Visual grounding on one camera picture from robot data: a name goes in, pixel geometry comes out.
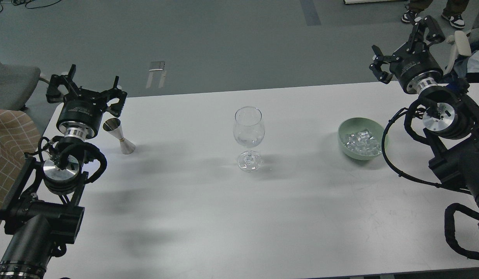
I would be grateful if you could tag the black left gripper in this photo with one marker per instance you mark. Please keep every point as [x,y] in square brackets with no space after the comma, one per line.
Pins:
[81,118]

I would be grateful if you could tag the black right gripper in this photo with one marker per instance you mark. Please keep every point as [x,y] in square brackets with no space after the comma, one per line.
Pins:
[415,58]

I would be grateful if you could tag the steel cocktail jigger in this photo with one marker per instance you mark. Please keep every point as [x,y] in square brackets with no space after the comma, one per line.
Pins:
[114,127]

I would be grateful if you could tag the clear ice cubes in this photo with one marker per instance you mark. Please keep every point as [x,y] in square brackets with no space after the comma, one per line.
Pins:
[363,143]

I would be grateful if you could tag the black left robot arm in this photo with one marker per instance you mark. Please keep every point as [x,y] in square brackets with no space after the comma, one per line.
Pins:
[42,212]

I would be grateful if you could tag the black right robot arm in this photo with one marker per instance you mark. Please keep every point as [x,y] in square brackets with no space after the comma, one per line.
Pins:
[445,118]

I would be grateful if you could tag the clear wine glass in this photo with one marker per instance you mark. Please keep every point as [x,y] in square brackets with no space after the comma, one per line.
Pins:
[249,131]

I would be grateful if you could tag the white black sneaker right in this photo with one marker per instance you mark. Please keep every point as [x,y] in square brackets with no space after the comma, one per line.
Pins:
[455,21]

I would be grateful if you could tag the white chair with clothes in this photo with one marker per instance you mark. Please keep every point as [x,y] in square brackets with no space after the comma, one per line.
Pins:
[464,56]

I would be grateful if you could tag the grey office chair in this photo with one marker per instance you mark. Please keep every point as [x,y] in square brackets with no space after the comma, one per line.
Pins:
[17,84]

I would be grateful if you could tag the beige checkered cushion chair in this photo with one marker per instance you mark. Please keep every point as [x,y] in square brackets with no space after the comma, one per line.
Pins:
[18,135]

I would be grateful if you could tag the silver floor socket plate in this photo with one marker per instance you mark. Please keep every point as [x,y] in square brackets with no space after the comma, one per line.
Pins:
[156,66]

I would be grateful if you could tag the green bowl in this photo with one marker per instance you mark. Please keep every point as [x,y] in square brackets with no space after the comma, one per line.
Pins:
[353,125]

